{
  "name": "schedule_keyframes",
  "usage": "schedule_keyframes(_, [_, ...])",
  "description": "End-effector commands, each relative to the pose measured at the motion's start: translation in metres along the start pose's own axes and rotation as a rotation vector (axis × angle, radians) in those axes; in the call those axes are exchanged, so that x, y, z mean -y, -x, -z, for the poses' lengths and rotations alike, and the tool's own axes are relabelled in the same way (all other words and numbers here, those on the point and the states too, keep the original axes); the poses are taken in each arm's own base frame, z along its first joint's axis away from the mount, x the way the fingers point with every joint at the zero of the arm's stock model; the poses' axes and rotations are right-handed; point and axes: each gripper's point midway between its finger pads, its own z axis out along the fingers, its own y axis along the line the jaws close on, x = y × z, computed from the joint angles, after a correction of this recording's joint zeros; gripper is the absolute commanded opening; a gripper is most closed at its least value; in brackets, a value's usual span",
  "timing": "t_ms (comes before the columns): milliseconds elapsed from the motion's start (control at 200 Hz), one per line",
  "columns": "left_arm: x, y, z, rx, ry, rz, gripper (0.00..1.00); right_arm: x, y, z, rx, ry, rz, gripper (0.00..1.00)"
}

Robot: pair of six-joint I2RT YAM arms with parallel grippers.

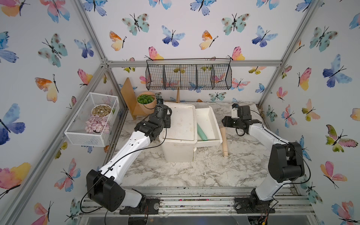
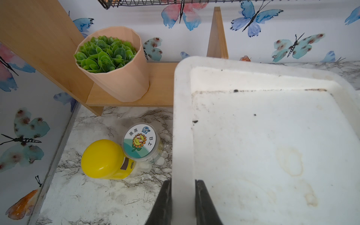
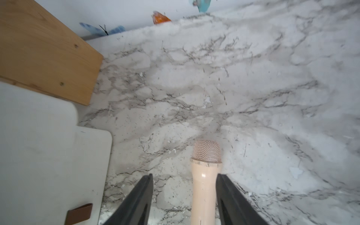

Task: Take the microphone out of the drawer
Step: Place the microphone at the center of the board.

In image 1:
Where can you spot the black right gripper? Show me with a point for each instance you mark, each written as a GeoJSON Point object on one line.
{"type": "Point", "coordinates": [227, 121]}

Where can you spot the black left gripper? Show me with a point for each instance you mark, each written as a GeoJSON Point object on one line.
{"type": "Point", "coordinates": [167, 119]}

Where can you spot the peach toy microphone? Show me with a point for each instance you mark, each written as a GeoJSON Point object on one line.
{"type": "Point", "coordinates": [224, 141]}

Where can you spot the white plastic drawer cabinet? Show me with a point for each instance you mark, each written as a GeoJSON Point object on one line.
{"type": "Point", "coordinates": [179, 141]}

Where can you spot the white top drawer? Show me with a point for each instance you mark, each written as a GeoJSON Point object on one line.
{"type": "Point", "coordinates": [207, 121]}

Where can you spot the green toy microphone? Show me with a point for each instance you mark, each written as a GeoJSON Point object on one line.
{"type": "Point", "coordinates": [201, 133]}

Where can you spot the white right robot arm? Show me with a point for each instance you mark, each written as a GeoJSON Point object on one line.
{"type": "Point", "coordinates": [286, 163]}

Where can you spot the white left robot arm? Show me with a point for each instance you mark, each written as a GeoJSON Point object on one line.
{"type": "Point", "coordinates": [104, 185]}

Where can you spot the peach pot green plant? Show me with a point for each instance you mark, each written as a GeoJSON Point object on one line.
{"type": "Point", "coordinates": [147, 102]}

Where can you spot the wooden shelf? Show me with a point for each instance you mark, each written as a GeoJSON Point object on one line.
{"type": "Point", "coordinates": [136, 109]}

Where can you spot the bowl of pebbles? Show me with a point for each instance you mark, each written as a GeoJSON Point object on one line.
{"type": "Point", "coordinates": [101, 110]}

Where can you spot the pink flower succulent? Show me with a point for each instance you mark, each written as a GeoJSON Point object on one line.
{"type": "Point", "coordinates": [97, 125]}

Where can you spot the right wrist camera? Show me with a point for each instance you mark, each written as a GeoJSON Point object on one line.
{"type": "Point", "coordinates": [234, 110]}

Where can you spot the black wire wall basket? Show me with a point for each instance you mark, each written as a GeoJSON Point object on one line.
{"type": "Point", "coordinates": [188, 74]}

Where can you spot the white mesh wall basket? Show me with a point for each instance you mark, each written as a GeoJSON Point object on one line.
{"type": "Point", "coordinates": [75, 132]}

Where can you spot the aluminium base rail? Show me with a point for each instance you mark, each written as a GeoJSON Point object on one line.
{"type": "Point", "coordinates": [289, 207]}

